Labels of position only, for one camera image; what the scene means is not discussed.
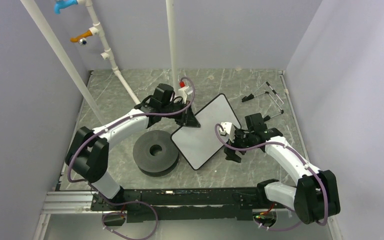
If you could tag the black framed whiteboard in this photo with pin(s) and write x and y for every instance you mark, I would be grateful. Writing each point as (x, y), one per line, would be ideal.
(198, 145)

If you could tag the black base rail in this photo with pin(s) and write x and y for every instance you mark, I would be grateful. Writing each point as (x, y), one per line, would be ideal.
(239, 203)

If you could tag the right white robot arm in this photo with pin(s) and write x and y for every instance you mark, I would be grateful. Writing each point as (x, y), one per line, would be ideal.
(314, 196)

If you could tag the aluminium extrusion rail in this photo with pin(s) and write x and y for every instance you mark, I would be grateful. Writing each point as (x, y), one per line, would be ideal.
(61, 203)

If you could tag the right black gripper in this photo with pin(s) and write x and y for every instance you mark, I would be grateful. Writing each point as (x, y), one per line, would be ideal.
(231, 155)

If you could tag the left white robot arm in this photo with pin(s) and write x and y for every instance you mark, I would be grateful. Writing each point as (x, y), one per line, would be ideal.
(88, 153)

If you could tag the orange faucet handle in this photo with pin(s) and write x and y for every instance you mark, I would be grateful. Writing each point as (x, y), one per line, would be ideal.
(82, 38)

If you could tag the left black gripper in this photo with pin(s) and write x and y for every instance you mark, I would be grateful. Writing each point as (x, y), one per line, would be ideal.
(190, 119)

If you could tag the blue faucet handle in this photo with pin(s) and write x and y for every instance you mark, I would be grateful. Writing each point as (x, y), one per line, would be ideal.
(63, 4)

